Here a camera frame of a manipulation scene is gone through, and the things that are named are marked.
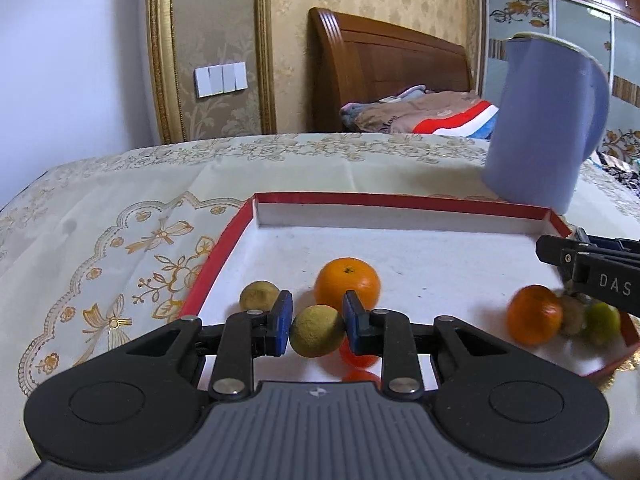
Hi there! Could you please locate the gold wall frame moulding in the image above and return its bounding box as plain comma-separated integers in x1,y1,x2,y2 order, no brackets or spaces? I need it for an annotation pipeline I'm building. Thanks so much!
146,0,278,145

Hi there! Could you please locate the wardrobe with floral sliding doors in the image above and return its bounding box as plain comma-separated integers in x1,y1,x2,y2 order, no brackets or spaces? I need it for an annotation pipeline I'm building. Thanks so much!
480,0,640,161

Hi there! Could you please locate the colourful clothes pile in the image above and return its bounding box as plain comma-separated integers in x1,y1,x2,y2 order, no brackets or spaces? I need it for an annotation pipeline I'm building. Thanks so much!
590,152,640,196

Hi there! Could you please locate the white wall light switch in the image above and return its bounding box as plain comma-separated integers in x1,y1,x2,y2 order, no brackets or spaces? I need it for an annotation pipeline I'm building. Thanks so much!
194,61,248,98

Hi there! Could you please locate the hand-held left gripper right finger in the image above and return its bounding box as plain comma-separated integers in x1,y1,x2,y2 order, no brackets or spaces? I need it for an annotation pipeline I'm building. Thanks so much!
342,290,506,395

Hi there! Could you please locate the yellow-green round fruit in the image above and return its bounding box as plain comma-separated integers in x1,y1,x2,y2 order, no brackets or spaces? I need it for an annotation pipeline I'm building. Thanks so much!
289,305,347,358

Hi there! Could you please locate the wooden bed headboard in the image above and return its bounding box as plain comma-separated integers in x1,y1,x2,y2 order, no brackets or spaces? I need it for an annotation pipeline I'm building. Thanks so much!
308,7,476,133

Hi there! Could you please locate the red shallow box tray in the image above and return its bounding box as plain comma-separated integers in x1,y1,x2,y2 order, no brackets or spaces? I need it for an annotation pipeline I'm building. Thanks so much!
177,191,640,381

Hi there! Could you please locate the green mandarin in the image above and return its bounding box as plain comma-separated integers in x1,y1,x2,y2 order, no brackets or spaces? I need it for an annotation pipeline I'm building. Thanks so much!
582,302,622,346

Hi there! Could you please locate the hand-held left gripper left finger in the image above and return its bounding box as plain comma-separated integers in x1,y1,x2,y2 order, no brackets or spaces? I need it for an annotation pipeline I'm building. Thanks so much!
125,290,294,395

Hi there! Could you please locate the brown blanket with striped edge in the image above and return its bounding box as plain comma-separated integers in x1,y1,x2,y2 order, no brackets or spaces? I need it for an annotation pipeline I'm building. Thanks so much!
339,85,501,138

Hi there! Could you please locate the small olive-green round fruit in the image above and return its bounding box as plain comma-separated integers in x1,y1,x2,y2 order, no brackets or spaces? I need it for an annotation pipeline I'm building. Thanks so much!
239,281,281,313

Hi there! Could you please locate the blue electric kettle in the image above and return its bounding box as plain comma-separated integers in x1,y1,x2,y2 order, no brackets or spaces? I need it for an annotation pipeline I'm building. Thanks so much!
481,32,611,216

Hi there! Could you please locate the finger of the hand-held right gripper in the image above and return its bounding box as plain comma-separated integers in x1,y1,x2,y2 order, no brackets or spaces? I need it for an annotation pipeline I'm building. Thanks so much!
535,234,594,267
574,227,640,254

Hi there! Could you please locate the small brownish round fruit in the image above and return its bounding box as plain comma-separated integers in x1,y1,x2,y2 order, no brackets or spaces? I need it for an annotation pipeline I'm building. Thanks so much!
557,295,587,337

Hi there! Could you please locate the cream embroidered tablecloth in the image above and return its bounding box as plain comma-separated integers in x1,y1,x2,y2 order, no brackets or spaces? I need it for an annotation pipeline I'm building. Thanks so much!
0,132,640,396

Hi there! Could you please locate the orange mandarin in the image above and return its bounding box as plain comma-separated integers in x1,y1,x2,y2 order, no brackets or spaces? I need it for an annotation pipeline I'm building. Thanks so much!
314,257,382,313
506,285,564,346

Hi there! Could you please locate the red cherry tomato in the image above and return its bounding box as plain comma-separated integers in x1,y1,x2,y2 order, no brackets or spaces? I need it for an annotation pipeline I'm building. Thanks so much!
339,337,381,367

